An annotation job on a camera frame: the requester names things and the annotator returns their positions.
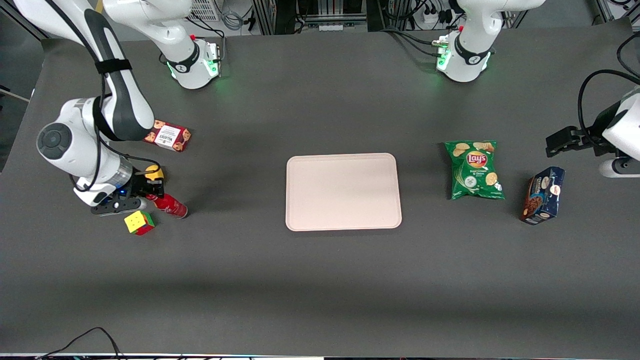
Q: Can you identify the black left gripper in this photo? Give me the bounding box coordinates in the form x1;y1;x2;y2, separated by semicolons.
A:
545;106;622;158

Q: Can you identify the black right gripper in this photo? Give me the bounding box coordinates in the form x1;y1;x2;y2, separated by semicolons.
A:
129;174;166;202

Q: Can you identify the red coke bottle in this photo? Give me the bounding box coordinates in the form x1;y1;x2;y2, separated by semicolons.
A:
146;193;189;219

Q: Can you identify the beige plastic tray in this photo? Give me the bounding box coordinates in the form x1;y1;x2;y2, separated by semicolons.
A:
285;153;403;232

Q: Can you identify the colourful puzzle cube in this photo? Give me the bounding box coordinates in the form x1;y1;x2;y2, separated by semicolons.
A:
124;210;156;236

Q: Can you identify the red cookie box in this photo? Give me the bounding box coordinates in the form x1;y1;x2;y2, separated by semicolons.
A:
143;119;193;153

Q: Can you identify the blue chocolate cookie box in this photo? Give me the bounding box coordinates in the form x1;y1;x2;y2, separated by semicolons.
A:
519;166;566;225

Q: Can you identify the green chips bag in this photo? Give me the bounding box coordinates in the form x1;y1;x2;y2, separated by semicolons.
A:
444;140;506;201

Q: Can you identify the white vented box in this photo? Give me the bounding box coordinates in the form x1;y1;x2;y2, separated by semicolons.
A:
187;0;222;23

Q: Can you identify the white power strip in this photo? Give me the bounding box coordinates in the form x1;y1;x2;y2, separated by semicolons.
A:
422;7;454;27

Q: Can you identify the aluminium equipment rack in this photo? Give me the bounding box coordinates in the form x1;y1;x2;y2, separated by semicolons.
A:
252;0;374;36

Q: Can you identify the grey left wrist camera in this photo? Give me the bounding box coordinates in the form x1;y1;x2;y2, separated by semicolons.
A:
599;157;640;179

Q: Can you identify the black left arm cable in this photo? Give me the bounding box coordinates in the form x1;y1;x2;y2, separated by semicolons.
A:
578;69;640;138

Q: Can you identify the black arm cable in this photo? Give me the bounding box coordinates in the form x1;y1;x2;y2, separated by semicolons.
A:
48;0;162;193
578;69;640;138

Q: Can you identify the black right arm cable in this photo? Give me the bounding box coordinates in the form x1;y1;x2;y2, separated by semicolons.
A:
48;0;162;193

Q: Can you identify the black looped cable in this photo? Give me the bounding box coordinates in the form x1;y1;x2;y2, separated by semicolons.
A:
617;32;640;79

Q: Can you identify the aluminium frame post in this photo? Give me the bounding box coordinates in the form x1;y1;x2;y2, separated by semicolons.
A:
594;0;640;24

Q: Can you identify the black cable at table edge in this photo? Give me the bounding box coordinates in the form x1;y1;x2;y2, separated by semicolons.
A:
35;327;124;360

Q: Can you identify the black right base cable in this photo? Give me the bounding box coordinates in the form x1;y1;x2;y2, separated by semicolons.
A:
186;12;227;40

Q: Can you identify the grey coiled cable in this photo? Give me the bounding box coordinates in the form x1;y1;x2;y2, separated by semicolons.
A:
221;8;247;32

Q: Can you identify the black left base cable bundle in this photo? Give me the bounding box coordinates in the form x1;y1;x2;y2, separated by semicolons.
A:
382;27;451;59

